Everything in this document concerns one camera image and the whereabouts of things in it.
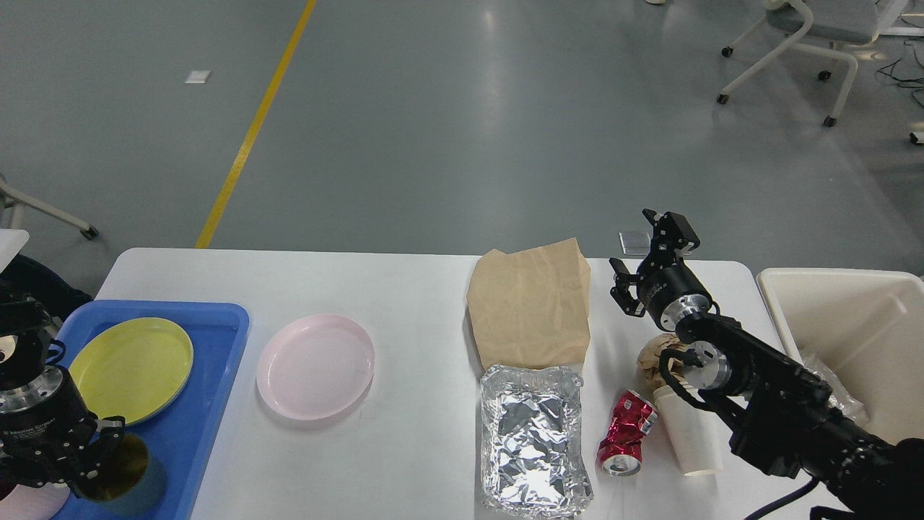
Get clear plastic wrap in bin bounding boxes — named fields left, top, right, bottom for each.
left=800, top=351, right=869, bottom=427

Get brown paper bag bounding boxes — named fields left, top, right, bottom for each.
left=466, top=238, right=591, bottom=369

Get white paper cup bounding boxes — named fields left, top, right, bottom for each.
left=653, top=386, right=725, bottom=477

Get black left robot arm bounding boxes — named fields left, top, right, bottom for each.
left=1, top=293, right=125, bottom=498

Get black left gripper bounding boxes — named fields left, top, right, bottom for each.
left=1, top=368, right=125, bottom=499

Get pink mug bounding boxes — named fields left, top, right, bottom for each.
left=1, top=485, right=71, bottom=519

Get crumpled brown paper ball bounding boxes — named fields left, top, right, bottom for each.
left=636, top=333, right=687, bottom=391

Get crushed red soda can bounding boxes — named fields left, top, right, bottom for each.
left=596, top=389, right=659, bottom=477

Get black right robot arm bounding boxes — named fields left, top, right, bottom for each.
left=609, top=209, right=923, bottom=519

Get aluminium foil tray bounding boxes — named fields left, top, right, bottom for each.
left=479, top=365, right=593, bottom=519

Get pink plastic plate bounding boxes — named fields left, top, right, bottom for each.
left=256, top=313, right=376, bottom=421

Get beige plastic bin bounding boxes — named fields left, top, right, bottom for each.
left=757, top=269, right=923, bottom=443

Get black floor cables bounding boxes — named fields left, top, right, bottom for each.
left=876, top=36, right=924, bottom=109

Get person leg dark trousers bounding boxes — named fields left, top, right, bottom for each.
left=1, top=254, right=94, bottom=321

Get white chair leg left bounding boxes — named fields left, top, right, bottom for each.
left=1, top=174, right=100, bottom=241

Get yellow plastic plate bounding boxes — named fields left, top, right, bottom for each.
left=69, top=317, right=194, bottom=425

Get blue plastic tray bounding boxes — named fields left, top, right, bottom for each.
left=43, top=300, right=250, bottom=520

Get white office chair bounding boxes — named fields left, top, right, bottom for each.
left=716, top=1, right=922, bottom=128

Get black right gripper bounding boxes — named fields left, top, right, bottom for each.
left=609, top=209, right=714, bottom=332

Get silver floor socket plate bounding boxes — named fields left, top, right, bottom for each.
left=619, top=231, right=650, bottom=256

